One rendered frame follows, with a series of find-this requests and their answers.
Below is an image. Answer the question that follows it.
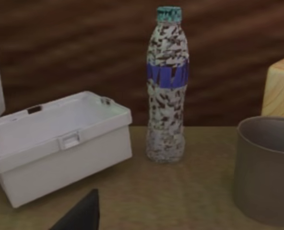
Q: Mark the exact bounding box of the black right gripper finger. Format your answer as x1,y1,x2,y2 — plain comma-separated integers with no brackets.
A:
48,188,100,230

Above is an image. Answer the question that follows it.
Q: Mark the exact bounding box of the white open plastic box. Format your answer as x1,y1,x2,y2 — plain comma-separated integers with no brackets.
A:
0,26,133,208

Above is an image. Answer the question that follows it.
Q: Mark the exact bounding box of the clear bottle with blue label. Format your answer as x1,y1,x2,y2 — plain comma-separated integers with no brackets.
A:
146,6,189,164

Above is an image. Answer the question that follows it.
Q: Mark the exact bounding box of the gray round cup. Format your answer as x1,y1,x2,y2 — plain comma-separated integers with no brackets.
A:
233,116,284,227

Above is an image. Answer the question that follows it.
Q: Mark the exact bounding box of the light wooden block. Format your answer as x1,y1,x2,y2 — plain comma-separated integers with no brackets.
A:
261,53,284,118

